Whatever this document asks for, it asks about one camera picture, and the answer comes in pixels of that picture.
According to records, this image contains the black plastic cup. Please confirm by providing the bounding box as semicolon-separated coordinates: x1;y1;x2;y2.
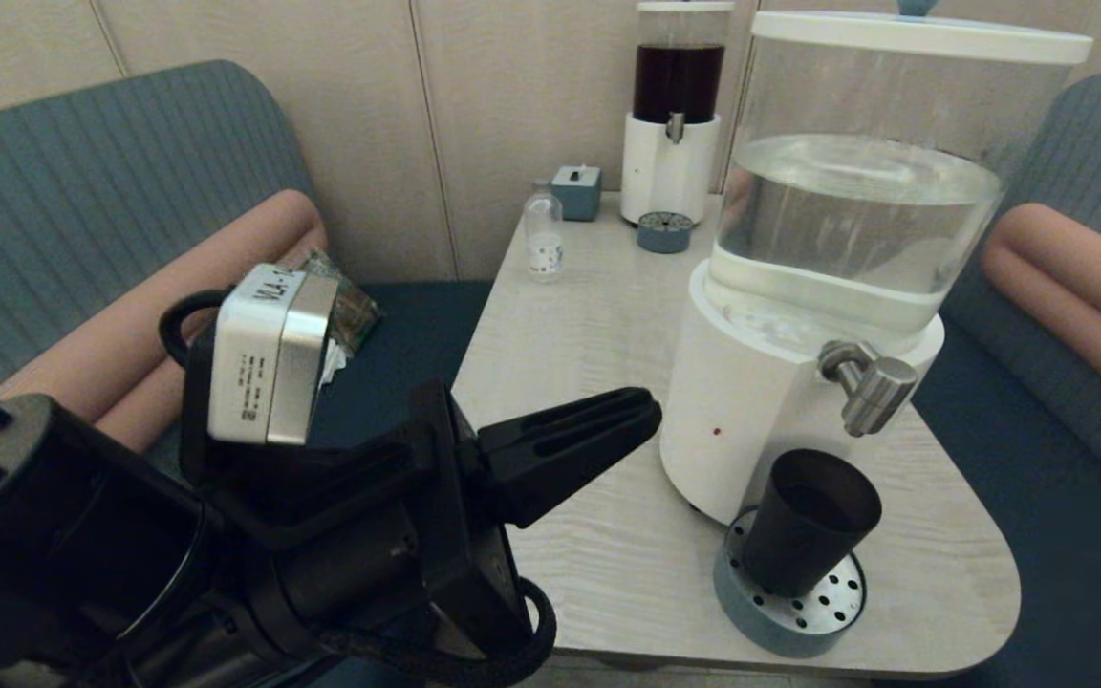
740;449;884;598

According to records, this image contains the clear glass bottle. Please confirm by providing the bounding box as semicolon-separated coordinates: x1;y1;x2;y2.
525;181;566;283

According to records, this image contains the clear water dispenser white base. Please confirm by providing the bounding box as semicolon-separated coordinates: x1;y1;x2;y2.
660;10;1094;527

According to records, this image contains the blue perforated drip tray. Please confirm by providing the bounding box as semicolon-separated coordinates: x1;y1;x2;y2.
637;210;695;254

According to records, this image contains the clear plastic snack packet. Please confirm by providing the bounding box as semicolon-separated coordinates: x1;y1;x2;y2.
300;248;382;358

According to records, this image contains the blue-grey square box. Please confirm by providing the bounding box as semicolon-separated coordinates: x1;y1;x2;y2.
551;164;603;222

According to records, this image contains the round metal drip tray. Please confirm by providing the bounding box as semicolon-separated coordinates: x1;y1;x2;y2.
713;506;867;658

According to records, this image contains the dark drink dispenser white base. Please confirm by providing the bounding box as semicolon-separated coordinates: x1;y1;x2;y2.
620;0;735;227

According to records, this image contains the pink cylindrical bolster cushion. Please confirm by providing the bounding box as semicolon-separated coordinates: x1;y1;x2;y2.
0;188;330;455
980;203;1101;424

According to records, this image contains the teal upholstered bench sofa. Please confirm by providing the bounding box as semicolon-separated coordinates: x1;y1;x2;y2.
880;72;1101;688
0;59;494;688

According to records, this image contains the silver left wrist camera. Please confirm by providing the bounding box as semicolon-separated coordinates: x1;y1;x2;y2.
206;264;339;446

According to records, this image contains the black left camera cable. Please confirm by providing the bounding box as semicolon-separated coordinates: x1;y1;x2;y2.
158;289;228;370

